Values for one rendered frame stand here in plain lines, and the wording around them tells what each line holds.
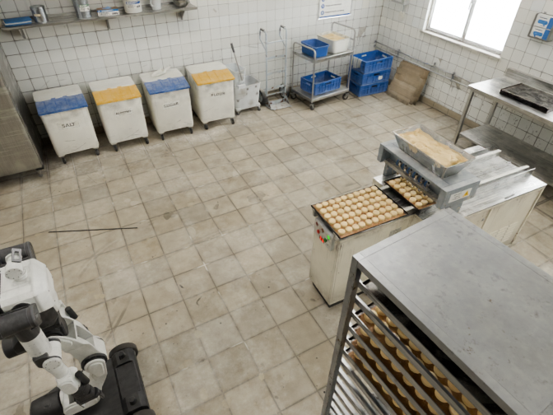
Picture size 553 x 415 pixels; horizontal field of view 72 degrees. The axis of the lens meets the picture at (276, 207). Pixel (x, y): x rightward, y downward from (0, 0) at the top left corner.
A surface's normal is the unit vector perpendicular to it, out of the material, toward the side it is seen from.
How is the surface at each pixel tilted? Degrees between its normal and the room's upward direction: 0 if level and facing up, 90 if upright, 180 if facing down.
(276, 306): 0
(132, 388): 0
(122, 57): 90
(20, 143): 90
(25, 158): 90
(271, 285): 0
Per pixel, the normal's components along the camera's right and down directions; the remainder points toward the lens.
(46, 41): 0.47, 0.57
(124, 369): 0.01, -0.77
